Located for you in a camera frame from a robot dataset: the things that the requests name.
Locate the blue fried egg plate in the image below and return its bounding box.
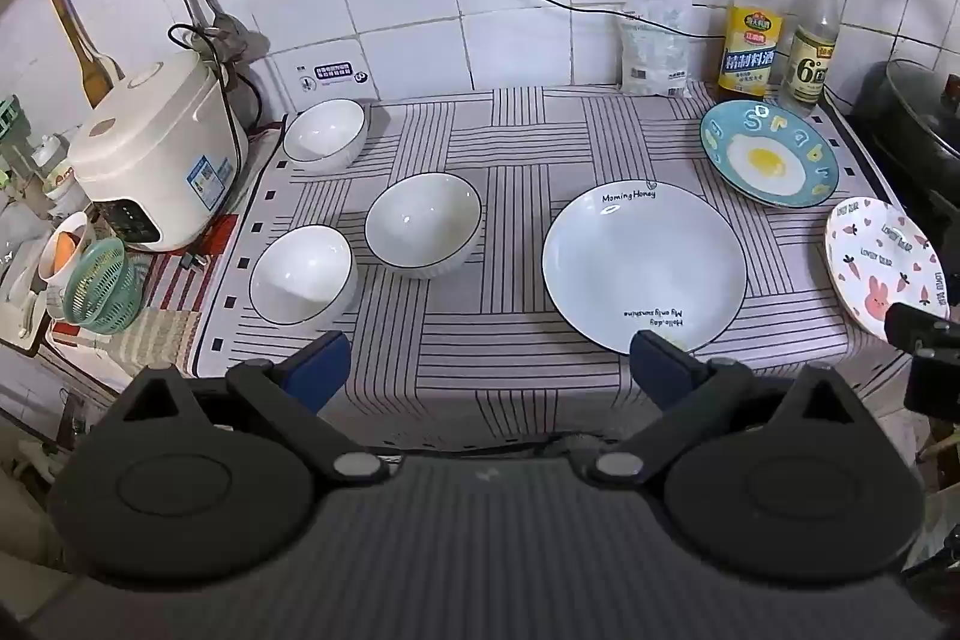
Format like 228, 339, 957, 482
700, 100, 841, 208

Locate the black wok with glass lid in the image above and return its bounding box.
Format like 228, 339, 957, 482
855, 59, 960, 202

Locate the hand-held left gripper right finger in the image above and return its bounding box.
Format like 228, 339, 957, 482
579, 331, 865, 487

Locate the black rice cooker cable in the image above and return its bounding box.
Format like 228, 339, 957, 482
167, 23, 262, 191

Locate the wall sticker with blue label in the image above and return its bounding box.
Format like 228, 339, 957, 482
295, 59, 370, 88

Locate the yellow label cooking wine bottle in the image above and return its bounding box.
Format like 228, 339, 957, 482
716, 0, 787, 103

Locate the red striped cloth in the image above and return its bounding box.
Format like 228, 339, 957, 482
49, 212, 242, 352

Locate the white cup with orange item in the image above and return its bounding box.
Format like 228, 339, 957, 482
39, 211, 98, 322

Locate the striped tablecloth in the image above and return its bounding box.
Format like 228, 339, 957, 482
191, 81, 912, 453

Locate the pink rabbit carrot plate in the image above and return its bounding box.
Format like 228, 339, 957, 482
825, 197, 952, 341

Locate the white ribbed bowl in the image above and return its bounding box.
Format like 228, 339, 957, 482
249, 225, 357, 332
364, 171, 483, 280
283, 98, 370, 175

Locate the wooden spatula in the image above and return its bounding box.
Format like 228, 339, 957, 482
37, 0, 125, 109

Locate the clear plastic seasoning bag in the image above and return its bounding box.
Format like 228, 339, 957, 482
619, 0, 695, 98

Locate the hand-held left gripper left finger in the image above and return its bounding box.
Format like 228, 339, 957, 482
112, 331, 392, 485

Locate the large white plate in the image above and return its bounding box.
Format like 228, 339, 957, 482
541, 181, 747, 356

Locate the clear vinegar bottle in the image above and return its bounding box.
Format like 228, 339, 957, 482
780, 0, 841, 112

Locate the green plastic container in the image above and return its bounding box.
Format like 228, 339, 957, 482
0, 94, 25, 163

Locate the green plastic basket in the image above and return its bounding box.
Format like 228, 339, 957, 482
64, 237, 149, 335

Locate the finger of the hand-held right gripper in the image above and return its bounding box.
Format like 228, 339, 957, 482
885, 302, 950, 354
904, 347, 960, 420

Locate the white rice cooker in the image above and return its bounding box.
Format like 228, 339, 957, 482
67, 50, 250, 253

